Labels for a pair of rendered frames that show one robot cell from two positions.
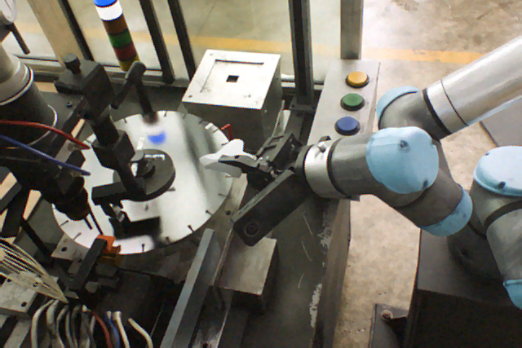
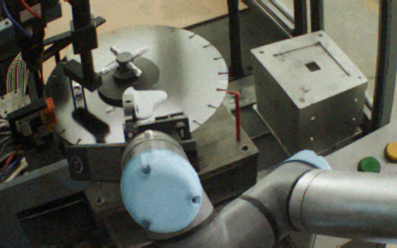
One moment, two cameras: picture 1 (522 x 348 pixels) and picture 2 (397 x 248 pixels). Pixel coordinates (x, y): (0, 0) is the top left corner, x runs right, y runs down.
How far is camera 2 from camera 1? 0.52 m
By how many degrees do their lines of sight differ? 32
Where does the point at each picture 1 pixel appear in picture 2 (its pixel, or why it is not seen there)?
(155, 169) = (133, 82)
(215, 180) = not seen: hidden behind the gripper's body
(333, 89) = (370, 144)
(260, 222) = (85, 165)
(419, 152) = (160, 193)
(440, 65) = not seen: outside the picture
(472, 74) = (334, 180)
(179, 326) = (12, 188)
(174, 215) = (102, 129)
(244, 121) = (288, 112)
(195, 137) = (200, 82)
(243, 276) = (127, 231)
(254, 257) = not seen: hidden behind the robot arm
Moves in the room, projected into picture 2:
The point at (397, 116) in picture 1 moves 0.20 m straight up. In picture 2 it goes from (273, 176) to (275, 30)
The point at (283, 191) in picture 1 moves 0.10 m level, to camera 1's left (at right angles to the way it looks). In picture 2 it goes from (115, 156) to (69, 119)
